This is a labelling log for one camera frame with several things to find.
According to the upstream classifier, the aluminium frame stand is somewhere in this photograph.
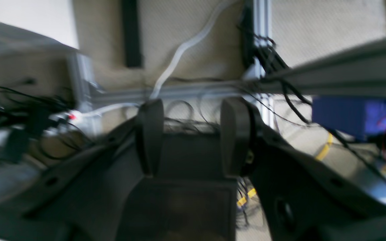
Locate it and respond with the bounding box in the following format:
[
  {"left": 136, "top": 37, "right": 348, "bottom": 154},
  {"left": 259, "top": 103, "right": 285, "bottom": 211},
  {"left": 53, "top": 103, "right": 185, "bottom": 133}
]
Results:
[{"left": 68, "top": 0, "right": 386, "bottom": 135}]

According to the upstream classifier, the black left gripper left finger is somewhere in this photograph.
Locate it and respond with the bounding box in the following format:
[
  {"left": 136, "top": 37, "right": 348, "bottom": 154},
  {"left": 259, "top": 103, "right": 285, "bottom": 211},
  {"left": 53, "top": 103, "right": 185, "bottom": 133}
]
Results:
[{"left": 136, "top": 99, "right": 164, "bottom": 177}]

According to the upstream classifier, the white cable on floor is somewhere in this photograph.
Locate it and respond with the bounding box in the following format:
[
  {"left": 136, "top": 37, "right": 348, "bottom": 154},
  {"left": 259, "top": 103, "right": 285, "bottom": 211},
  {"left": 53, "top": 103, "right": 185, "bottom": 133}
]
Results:
[{"left": 79, "top": 0, "right": 237, "bottom": 117}]

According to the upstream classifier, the blue box on frame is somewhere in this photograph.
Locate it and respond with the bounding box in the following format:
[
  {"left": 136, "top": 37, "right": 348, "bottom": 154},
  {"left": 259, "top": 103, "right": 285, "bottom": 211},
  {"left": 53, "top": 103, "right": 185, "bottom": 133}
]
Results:
[{"left": 312, "top": 96, "right": 386, "bottom": 140}]

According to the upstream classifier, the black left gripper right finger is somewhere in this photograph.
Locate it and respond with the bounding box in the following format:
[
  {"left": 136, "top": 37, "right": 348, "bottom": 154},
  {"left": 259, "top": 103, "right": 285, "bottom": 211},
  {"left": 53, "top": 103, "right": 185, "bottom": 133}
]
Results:
[{"left": 219, "top": 97, "right": 253, "bottom": 177}]

